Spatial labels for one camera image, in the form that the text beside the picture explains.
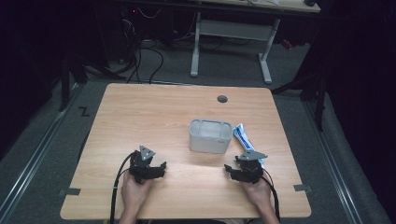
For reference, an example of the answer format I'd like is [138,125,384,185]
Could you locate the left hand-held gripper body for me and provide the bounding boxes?
[128,145,159,185]

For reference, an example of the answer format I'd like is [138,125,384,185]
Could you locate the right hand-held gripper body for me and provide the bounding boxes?
[233,149,269,185]

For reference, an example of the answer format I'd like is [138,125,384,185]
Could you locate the person's right hand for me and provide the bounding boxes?
[241,177,273,215]

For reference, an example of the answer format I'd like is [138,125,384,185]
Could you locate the person's left hand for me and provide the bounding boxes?
[120,170,154,214]

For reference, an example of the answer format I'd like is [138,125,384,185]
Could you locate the blue and white toothpaste tube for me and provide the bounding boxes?
[232,122,266,166]

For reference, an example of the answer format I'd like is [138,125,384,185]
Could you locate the white plastic storage box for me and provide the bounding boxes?
[188,118,234,155]

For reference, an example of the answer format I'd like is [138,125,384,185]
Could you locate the grey tape strip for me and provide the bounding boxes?
[58,187,82,197]
[292,183,313,193]

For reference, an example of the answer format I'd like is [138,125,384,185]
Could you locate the black metal stand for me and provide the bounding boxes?
[58,52,90,113]
[271,69,329,133]

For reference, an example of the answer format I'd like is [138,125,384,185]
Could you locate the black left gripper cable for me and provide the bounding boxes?
[108,151,138,224]

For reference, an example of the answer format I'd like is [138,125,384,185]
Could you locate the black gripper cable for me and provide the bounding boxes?
[108,151,138,224]
[261,175,281,224]

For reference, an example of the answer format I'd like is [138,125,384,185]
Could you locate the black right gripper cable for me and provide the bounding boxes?
[261,175,281,224]

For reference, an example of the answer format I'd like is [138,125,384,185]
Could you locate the metal floor rail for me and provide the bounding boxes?
[302,100,364,224]
[0,83,82,220]

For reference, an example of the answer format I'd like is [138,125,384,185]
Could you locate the black floor cables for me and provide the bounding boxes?
[118,36,165,85]

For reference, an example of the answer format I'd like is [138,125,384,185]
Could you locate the white metal desk frame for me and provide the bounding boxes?
[190,11,282,85]

